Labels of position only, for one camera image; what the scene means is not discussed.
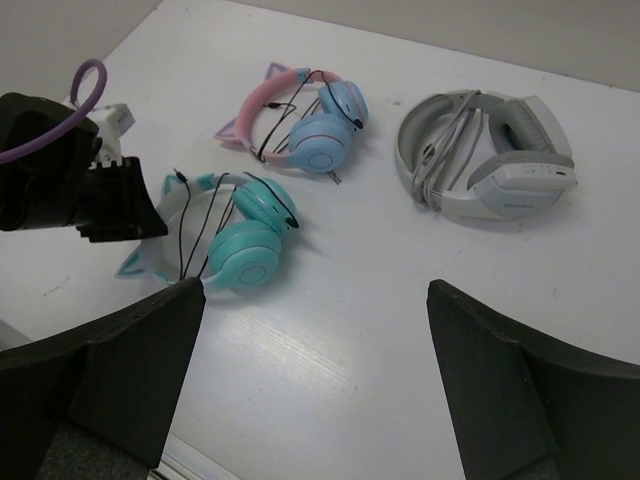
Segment black headphone audio cable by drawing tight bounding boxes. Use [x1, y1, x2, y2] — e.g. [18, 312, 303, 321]
[172, 167, 301, 281]

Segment pink blue cat ear headphones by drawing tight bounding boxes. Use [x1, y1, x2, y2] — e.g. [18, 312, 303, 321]
[214, 62, 369, 176]

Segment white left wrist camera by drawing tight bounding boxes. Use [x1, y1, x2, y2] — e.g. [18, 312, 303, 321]
[89, 103, 135, 165]

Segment white grey headphones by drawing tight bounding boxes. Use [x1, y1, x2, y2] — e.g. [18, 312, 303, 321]
[394, 90, 577, 221]

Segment teal cat ear headphones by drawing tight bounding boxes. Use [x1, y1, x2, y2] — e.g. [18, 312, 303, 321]
[115, 171, 299, 293]

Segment aluminium table edge rail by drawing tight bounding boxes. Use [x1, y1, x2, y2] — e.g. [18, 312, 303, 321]
[148, 434, 238, 480]

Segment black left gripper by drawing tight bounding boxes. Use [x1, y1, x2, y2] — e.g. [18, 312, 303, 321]
[1, 92, 168, 243]

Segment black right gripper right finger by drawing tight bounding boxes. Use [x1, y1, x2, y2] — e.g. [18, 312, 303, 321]
[427, 279, 639, 479]

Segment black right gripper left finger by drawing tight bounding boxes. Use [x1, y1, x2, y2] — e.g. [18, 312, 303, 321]
[1, 278, 206, 479]

